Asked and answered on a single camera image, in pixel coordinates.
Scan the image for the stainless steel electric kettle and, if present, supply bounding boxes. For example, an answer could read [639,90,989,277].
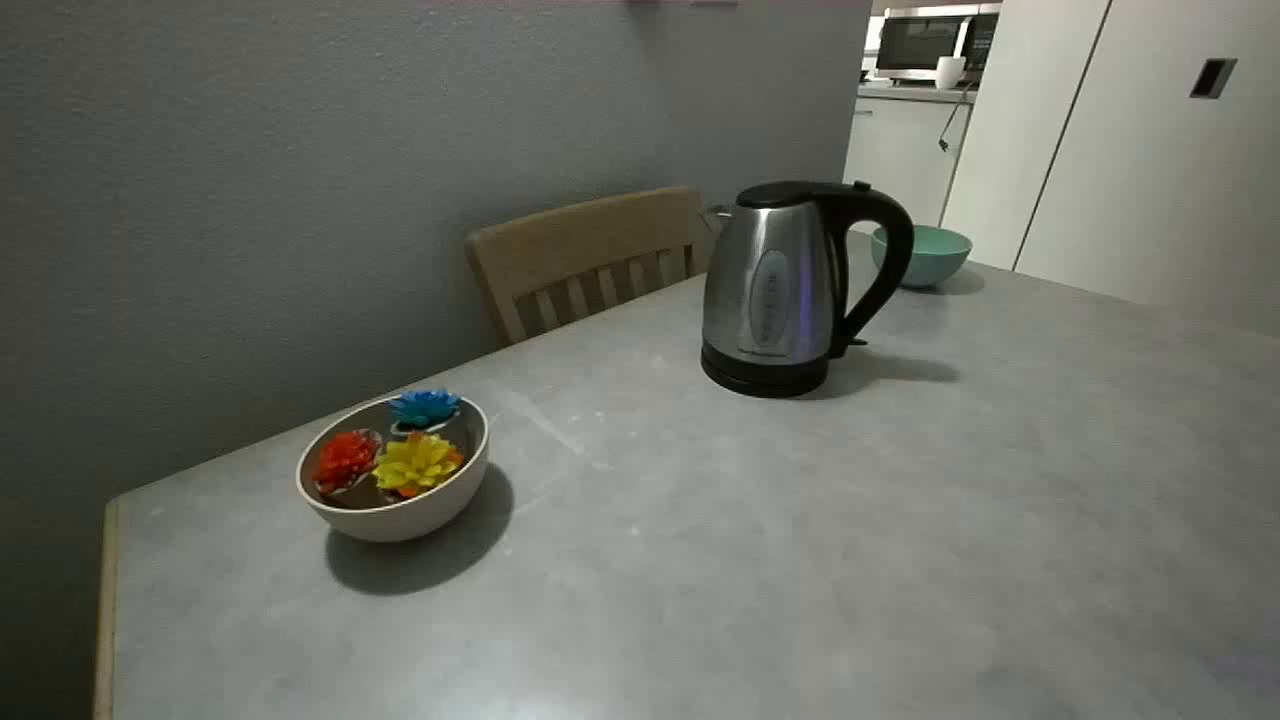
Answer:
[695,175,919,400]

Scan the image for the light wooden slat chair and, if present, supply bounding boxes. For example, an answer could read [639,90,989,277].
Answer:
[465,184,712,349]

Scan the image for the blue paper flower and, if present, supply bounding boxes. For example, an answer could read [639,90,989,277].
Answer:
[389,385,465,431]

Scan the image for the yellow paper flower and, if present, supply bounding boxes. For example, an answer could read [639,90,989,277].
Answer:
[369,427,468,501]

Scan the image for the white bowl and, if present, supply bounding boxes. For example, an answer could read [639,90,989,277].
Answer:
[291,388,495,546]

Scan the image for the red paper flower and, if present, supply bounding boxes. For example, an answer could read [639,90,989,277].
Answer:
[313,427,378,497]

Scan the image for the teal bowl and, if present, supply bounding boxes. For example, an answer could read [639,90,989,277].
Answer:
[868,220,975,291]

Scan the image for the white kitchen cabinet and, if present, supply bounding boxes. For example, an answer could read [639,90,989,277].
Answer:
[838,84,975,233]

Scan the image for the microwave oven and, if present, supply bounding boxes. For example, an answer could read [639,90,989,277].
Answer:
[870,7,1004,86]

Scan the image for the black wall plate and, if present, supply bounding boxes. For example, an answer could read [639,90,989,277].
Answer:
[1188,56,1238,98]

